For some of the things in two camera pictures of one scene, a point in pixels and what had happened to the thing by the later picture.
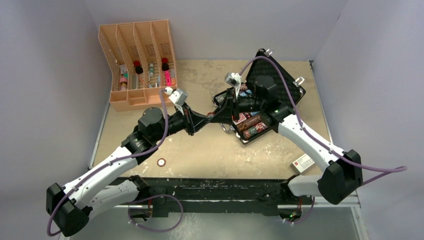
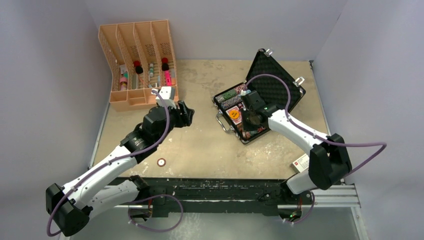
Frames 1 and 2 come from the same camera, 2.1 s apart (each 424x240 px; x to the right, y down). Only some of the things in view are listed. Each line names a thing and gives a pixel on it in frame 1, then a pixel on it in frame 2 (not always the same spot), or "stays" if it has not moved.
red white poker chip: [161, 162] stays
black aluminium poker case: [267, 85] stays
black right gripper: [225, 114] -> [246, 127]
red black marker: [165, 65] stays
